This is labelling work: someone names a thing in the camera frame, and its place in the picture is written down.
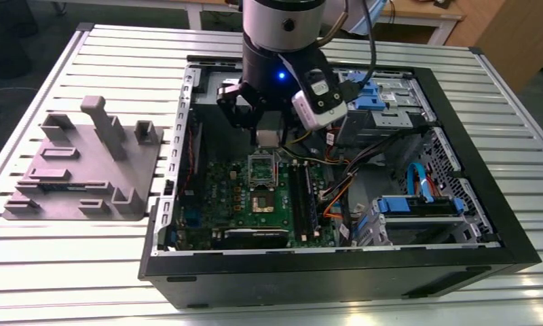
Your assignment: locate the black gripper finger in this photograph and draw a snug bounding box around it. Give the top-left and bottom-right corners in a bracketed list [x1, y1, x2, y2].
[278, 111, 297, 148]
[216, 83, 265, 147]

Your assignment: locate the silver CPU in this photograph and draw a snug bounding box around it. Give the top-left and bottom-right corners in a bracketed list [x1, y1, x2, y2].
[255, 130, 281, 147]

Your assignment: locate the metal socket cover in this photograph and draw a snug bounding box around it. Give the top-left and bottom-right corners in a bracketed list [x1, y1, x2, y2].
[247, 151, 281, 189]

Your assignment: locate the CPU socket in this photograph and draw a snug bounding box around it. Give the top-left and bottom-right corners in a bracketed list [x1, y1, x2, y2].
[249, 190, 279, 215]

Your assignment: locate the grey power supply unit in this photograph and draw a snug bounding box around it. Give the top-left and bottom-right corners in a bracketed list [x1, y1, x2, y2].
[192, 71, 285, 153]

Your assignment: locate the green motherboard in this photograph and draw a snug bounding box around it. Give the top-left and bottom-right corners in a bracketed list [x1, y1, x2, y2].
[174, 149, 341, 251]

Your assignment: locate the blue plastic drive carrier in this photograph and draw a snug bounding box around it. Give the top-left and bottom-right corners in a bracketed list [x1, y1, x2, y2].
[346, 73, 386, 111]

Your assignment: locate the metal drive cage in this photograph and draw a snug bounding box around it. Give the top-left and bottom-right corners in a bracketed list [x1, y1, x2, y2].
[338, 69, 437, 147]
[353, 195, 499, 248]

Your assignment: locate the black RAM slot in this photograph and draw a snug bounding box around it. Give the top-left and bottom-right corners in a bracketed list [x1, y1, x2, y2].
[301, 161, 317, 240]
[294, 161, 310, 240]
[287, 161, 303, 240]
[307, 161, 323, 240]

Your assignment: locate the hard disk in blue carrier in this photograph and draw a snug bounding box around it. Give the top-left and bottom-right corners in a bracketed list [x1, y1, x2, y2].
[373, 196, 466, 218]

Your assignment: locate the black graphics card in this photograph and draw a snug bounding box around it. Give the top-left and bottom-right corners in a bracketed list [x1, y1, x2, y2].
[210, 226, 291, 251]

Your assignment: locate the grey parts rack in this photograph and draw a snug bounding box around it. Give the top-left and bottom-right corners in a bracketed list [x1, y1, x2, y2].
[1, 94, 166, 222]

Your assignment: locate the RAM stick with label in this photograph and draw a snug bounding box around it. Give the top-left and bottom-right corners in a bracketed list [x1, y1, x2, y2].
[18, 182, 106, 192]

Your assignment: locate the black PC case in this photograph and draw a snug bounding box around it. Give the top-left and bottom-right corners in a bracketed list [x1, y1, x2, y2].
[137, 54, 543, 310]

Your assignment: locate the brown wooden cabinet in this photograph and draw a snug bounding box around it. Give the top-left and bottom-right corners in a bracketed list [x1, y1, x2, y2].
[443, 0, 543, 94]

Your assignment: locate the yellow wire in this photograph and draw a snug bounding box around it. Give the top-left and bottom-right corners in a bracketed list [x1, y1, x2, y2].
[283, 130, 315, 147]

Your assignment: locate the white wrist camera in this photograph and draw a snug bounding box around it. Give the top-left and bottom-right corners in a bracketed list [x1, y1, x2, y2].
[290, 69, 349, 130]

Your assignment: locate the black power cable bundle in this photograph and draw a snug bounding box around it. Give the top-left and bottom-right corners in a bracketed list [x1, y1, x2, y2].
[321, 125, 435, 200]

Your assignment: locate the black camera cable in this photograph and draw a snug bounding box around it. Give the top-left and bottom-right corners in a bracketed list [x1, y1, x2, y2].
[343, 0, 378, 101]

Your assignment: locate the orange flat wire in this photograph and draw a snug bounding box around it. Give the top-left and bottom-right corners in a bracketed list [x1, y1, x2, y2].
[323, 181, 357, 219]

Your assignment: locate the blue flat wire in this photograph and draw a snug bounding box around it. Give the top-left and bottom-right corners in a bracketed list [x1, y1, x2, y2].
[406, 162, 435, 204]

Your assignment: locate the wooden desk white frame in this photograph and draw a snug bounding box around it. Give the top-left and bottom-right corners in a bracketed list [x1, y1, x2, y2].
[180, 0, 466, 47]

